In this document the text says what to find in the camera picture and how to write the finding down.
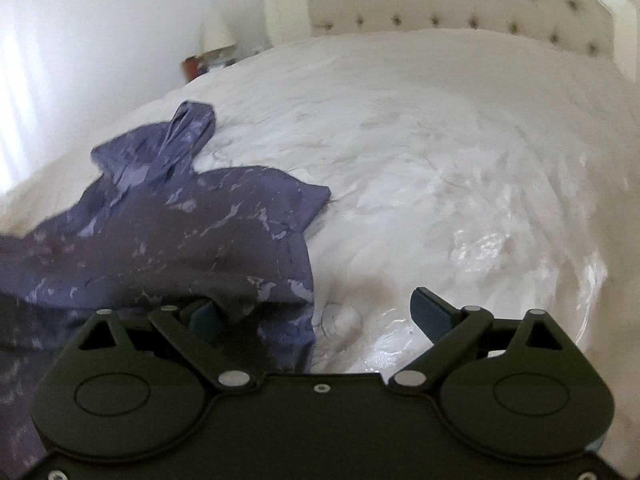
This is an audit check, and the cream tufted headboard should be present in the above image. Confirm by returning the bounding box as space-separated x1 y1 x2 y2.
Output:
264 0 639 81

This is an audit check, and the white bed duvet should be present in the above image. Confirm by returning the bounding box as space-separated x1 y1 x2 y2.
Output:
0 27 640 480

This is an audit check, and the purple patterned hooded garment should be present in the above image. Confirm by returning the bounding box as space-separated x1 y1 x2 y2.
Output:
1 101 331 477

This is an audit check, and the red picture frame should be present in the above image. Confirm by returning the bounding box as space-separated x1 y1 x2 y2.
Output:
181 56 207 82

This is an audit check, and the white table lamp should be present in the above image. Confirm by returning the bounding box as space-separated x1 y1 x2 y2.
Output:
200 10 236 63

